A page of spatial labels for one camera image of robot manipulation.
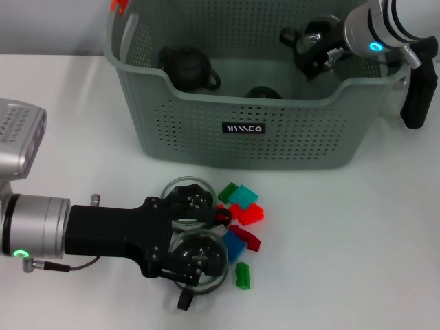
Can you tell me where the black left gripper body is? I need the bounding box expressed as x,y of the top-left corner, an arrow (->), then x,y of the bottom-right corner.
64,195 -> 173,279

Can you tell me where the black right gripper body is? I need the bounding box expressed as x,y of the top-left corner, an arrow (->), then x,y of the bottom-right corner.
322,19 -> 349,70

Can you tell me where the grey-green perforated storage bin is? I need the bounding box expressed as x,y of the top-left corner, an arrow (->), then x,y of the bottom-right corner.
102,0 -> 412,171

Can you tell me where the small green toy brick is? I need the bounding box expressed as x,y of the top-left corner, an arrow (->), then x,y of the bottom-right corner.
217,181 -> 239,204

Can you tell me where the teal toy brick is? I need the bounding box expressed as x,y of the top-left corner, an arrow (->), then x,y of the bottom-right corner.
228,184 -> 259,210

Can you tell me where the blue toy brick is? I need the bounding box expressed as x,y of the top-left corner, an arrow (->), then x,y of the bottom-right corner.
221,229 -> 248,265

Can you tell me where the long green toy brick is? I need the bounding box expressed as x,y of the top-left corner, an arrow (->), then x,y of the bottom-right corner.
234,261 -> 252,292

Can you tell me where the large red toy brick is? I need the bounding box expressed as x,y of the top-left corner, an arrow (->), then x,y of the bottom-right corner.
237,202 -> 265,227

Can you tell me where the dark red curved brick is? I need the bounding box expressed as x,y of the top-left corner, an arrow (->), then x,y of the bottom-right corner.
229,225 -> 262,254

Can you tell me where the black curved stand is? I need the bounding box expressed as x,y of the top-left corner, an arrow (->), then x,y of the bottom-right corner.
400,36 -> 439,130

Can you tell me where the black clay teapot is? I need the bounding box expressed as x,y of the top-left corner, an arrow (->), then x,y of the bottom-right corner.
158,45 -> 221,92

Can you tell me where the left gripper cable with plugs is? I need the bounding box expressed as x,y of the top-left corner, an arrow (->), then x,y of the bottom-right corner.
22,194 -> 102,274

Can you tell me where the gripper cable with plugs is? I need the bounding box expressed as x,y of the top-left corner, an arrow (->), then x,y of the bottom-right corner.
324,46 -> 423,69
22,194 -> 102,274

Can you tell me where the right gripper cable with plugs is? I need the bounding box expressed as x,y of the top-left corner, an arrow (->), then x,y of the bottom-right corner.
324,46 -> 423,69

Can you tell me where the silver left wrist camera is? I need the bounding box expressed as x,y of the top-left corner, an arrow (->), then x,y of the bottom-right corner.
0,98 -> 47,182

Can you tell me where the orange bin handle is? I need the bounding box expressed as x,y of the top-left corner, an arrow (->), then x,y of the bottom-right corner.
110,0 -> 131,17

